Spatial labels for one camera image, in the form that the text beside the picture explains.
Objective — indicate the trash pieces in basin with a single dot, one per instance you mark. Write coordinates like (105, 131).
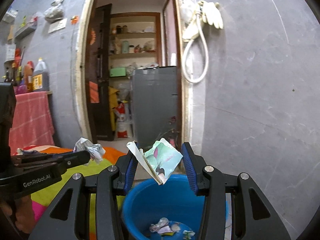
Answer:
(168, 229)

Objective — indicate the dark wooden door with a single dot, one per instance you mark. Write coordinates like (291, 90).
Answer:
(97, 74)

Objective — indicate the white wall basket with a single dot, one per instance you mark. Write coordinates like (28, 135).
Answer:
(10, 15)

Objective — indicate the white wall socket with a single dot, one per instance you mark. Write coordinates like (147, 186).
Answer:
(58, 25)

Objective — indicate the pink plaid cloth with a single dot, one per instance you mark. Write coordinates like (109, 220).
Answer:
(32, 123)

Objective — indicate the left hand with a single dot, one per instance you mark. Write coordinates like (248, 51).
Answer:
(25, 217)

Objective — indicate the red white sack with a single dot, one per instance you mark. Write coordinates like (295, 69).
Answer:
(123, 121)

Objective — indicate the grey wall shelf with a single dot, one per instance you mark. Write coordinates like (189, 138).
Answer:
(27, 29)

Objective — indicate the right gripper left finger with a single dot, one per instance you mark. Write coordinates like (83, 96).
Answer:
(67, 217)

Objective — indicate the dark blue snack bag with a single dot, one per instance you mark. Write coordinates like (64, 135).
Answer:
(26, 152)

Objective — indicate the green printed paper scrap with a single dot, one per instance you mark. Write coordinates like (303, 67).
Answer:
(160, 161)

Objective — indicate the green box on shelf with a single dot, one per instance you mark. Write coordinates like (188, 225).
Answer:
(118, 72)

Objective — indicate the purple onion on counter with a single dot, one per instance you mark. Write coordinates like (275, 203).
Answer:
(22, 89)

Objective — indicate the hanging plastic bag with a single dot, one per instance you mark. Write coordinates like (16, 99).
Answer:
(55, 12)

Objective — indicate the white foil wrapper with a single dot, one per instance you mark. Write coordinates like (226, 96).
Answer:
(96, 151)

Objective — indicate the blue plastic basin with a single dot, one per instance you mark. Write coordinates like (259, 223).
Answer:
(148, 202)

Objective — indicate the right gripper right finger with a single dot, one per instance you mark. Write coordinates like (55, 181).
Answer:
(252, 215)

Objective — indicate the large cooking oil jug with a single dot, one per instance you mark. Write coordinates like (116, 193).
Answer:
(40, 77)

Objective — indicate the wooden shelf unit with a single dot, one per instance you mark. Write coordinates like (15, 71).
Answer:
(135, 41)

